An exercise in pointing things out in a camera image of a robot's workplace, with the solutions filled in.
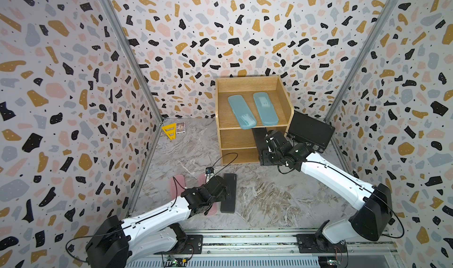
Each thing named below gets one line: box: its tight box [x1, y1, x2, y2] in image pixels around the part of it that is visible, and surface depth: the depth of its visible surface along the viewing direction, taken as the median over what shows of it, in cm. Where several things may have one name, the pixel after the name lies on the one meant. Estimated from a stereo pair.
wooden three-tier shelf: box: [215, 75, 295, 166], surface depth 86 cm
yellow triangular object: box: [161, 122, 177, 141], surface depth 116 cm
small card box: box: [175, 121, 186, 135], surface depth 119 cm
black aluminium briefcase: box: [286, 110, 336, 154], surface depth 111 cm
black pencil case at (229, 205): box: [220, 173, 237, 214], surface depth 85 cm
